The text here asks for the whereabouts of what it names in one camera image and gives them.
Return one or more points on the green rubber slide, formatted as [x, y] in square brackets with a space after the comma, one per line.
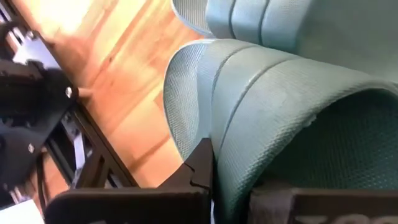
[264, 109]
[248, 18]

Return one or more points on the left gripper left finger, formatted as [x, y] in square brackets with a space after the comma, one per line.
[124, 205]

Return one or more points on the black aluminium table frame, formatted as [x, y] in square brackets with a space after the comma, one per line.
[102, 161]

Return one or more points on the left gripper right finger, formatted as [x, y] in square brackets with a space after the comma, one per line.
[326, 208]

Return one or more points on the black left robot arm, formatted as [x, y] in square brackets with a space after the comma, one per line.
[31, 102]

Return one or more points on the white box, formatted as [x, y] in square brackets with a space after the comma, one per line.
[18, 214]

